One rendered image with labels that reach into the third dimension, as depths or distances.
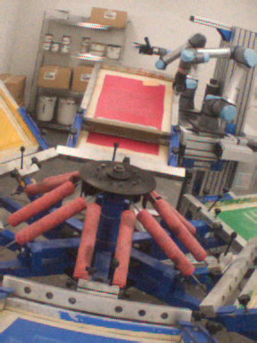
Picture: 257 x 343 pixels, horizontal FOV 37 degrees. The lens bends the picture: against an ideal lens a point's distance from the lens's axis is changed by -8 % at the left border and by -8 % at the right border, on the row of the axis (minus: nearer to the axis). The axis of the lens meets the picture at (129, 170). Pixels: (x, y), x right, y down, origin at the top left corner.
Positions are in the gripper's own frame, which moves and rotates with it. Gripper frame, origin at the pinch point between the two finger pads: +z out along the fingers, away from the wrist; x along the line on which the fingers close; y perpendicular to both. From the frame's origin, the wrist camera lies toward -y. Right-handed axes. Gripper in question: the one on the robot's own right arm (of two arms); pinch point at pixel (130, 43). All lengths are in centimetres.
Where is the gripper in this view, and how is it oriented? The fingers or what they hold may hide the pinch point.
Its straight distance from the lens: 342.1
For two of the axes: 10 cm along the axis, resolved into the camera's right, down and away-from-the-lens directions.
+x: 2.6, -4.5, 8.5
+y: -1.5, 8.5, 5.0
